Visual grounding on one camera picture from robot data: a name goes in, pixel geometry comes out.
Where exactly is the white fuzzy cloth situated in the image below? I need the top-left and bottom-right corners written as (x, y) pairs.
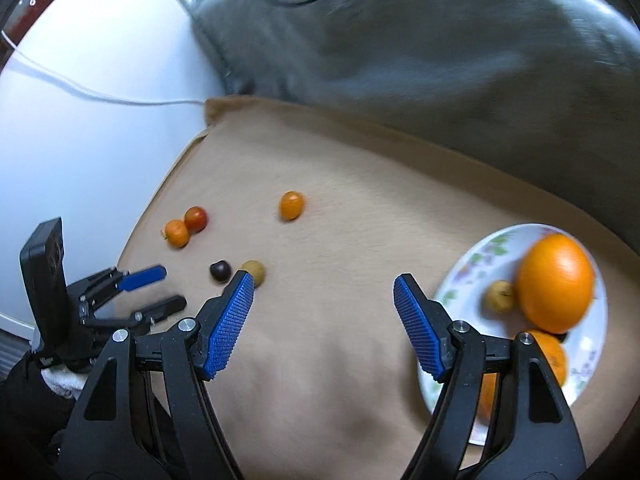
top-left (40, 367), bottom-right (89, 402)

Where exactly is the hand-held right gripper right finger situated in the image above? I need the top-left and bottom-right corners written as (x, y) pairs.
top-left (393, 273), bottom-right (587, 480)

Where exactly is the large orange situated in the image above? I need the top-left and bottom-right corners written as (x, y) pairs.
top-left (516, 233), bottom-right (597, 333)

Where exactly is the white floral plate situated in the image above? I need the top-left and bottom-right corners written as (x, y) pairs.
top-left (417, 223), bottom-right (609, 447)

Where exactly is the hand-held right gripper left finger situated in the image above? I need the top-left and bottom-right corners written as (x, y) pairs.
top-left (59, 270), bottom-right (256, 480)

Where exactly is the mandarin with green stem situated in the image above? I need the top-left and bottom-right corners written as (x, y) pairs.
top-left (477, 330), bottom-right (569, 421)

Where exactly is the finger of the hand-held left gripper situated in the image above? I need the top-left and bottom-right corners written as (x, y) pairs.
top-left (67, 266), bottom-right (167, 307)
top-left (82, 296), bottom-right (187, 334)

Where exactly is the orange cherry tomato left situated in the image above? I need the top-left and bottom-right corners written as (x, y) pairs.
top-left (164, 220), bottom-right (191, 248)

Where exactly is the person's left forearm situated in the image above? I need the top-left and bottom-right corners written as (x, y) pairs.
top-left (0, 350), bottom-right (92, 480)

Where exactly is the small orange tomato top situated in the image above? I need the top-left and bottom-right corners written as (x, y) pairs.
top-left (278, 190), bottom-right (306, 222)

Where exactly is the thin white cable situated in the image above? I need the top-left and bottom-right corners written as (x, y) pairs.
top-left (9, 52), bottom-right (207, 107)

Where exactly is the red cherry tomato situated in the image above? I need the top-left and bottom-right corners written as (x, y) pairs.
top-left (184, 206), bottom-right (208, 233)

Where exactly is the tan cloth mat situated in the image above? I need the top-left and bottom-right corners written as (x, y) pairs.
top-left (117, 95), bottom-right (640, 480)

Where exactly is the grey blanket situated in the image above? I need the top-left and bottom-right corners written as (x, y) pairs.
top-left (190, 0), bottom-right (640, 241)

